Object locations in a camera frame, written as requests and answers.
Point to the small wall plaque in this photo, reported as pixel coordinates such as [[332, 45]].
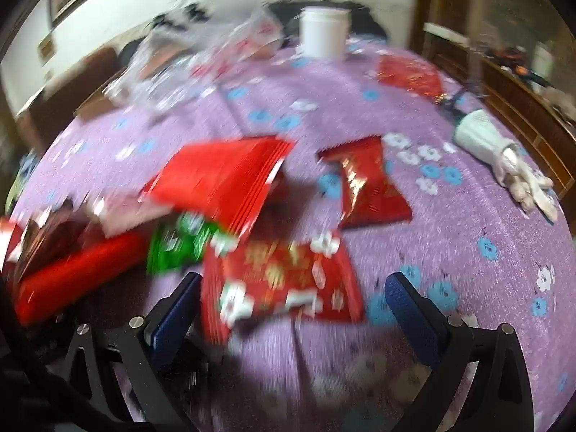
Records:
[[46, 48]]

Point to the clear plastic bag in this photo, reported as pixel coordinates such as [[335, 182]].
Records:
[[189, 54]]

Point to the wooden cabinet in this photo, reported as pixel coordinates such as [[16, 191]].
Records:
[[517, 99]]

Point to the pink white snack packet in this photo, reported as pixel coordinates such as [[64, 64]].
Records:
[[126, 216]]

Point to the black leather sofa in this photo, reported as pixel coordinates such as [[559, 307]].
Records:
[[369, 22]]

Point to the red patterned packet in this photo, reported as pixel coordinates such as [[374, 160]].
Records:
[[409, 75]]

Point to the dark red snack packet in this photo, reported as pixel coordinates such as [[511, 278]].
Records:
[[369, 189]]

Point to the white plastic jar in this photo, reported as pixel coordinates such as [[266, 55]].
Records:
[[324, 31]]

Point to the red gold print snack packet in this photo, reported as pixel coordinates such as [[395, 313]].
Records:
[[279, 279]]

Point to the dark brown snack packet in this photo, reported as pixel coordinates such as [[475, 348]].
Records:
[[49, 238]]

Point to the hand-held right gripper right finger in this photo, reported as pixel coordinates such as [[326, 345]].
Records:
[[414, 319]]

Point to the red rimmed white tray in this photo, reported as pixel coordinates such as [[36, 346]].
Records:
[[67, 279]]

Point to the brown armchair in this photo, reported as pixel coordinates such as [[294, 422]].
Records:
[[90, 72]]

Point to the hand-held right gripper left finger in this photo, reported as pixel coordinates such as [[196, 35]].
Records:
[[173, 312]]

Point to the floral bed blanket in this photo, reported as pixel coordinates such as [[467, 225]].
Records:
[[15, 180]]

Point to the bright red flat packet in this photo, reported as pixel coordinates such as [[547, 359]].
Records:
[[220, 180]]

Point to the small dark tool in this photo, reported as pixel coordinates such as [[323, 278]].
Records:
[[452, 104]]

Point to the purple floral tablecloth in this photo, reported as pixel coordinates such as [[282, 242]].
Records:
[[450, 243]]

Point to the green snack packet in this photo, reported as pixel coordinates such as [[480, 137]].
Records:
[[177, 245]]

